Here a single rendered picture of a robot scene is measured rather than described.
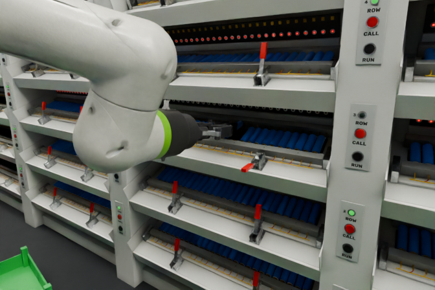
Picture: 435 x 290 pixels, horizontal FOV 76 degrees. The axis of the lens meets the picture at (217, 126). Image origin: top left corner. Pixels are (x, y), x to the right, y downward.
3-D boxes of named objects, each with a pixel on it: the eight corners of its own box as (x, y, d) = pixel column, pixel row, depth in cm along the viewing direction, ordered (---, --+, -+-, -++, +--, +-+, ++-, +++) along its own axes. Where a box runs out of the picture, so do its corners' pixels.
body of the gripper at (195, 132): (191, 115, 53) (217, 115, 61) (158, 111, 58) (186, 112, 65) (188, 154, 54) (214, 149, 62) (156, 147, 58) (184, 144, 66)
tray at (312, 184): (327, 203, 58) (327, 169, 53) (129, 155, 90) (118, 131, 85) (345, 147, 72) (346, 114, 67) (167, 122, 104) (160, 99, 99)
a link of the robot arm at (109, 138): (50, 153, 43) (90, 195, 38) (70, 77, 39) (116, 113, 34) (124, 144, 55) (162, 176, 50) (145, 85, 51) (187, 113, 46)
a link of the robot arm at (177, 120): (133, 159, 54) (169, 168, 49) (136, 98, 53) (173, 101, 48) (155, 155, 59) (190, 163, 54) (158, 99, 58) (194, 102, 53)
